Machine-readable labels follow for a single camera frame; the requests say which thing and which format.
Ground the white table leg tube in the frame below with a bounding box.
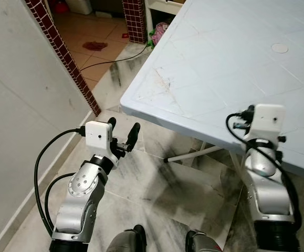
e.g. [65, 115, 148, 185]
[164, 144, 223, 163]

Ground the red cloth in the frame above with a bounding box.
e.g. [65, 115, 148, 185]
[83, 41, 109, 52]

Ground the robot left leg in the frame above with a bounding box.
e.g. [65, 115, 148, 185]
[106, 225, 148, 252]

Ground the robot leg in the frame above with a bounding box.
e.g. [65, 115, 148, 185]
[106, 225, 148, 252]
[185, 230, 226, 252]

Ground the pink bundle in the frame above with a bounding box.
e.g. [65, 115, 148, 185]
[151, 22, 170, 46]

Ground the maroon tiled pillar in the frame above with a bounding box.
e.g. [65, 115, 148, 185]
[122, 0, 148, 45]

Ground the white plastic table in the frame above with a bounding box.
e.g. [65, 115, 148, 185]
[120, 0, 304, 177]

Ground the white container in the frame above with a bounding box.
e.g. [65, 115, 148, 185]
[66, 0, 93, 15]

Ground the white shelf unit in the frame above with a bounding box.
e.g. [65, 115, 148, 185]
[145, 0, 187, 33]

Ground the robot right leg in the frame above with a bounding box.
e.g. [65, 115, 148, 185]
[185, 230, 226, 252]

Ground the red bucket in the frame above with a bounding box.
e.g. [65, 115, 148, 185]
[54, 0, 70, 14]

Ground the round white table cap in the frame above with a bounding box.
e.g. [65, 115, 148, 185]
[271, 44, 289, 54]

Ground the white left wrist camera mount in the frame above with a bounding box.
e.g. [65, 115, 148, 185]
[85, 121, 120, 163]

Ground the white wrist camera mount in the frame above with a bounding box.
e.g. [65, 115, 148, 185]
[85, 121, 120, 163]
[246, 104, 287, 142]

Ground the black floor cable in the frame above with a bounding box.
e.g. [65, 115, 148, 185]
[79, 42, 151, 72]

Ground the long black left arm cable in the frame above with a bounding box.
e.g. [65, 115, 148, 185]
[34, 127, 86, 236]

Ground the short black left arm cable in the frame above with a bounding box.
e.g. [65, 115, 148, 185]
[44, 172, 76, 224]

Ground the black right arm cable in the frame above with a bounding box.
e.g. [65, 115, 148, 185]
[226, 105, 302, 232]

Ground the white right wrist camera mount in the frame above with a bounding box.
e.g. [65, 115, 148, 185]
[246, 104, 287, 142]

